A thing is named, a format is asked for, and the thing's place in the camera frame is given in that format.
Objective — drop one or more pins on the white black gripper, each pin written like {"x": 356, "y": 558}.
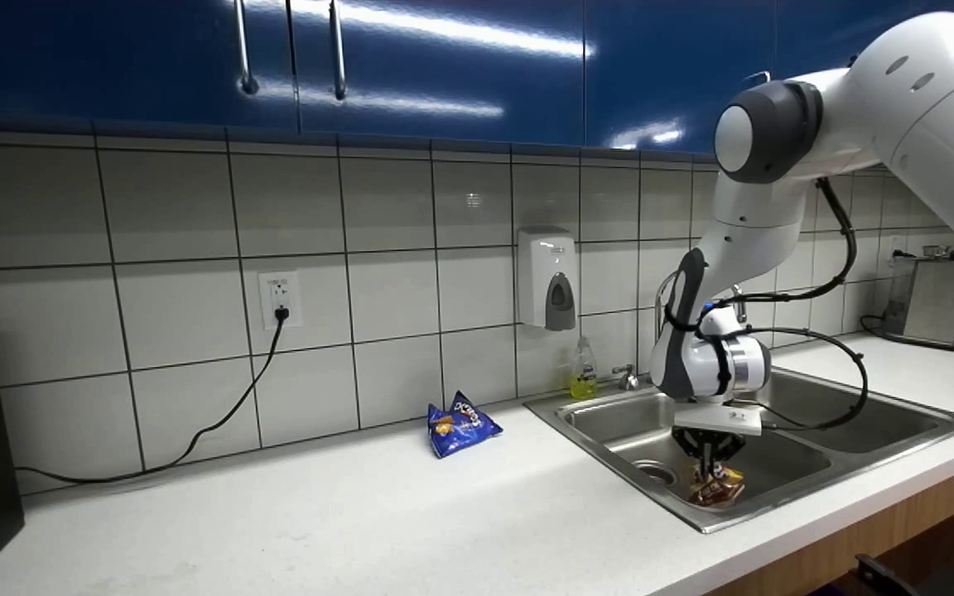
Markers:
{"x": 714, "y": 436}

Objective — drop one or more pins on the brown yellow snack wrapper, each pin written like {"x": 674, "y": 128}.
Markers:
{"x": 723, "y": 483}

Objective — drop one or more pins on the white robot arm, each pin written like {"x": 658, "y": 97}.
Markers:
{"x": 775, "y": 148}

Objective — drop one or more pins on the yellow dish soap bottle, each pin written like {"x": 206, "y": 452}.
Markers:
{"x": 584, "y": 376}

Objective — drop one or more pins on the blue snack bag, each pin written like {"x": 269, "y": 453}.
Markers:
{"x": 461, "y": 426}

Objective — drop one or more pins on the wooden lower cabinet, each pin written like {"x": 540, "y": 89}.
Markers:
{"x": 897, "y": 549}

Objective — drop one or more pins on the blue upper cabinets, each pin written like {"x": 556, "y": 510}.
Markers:
{"x": 566, "y": 74}

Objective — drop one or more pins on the white wall soap dispenser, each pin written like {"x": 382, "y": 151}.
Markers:
{"x": 546, "y": 278}

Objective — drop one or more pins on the white wall power outlet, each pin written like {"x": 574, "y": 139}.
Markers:
{"x": 283, "y": 299}

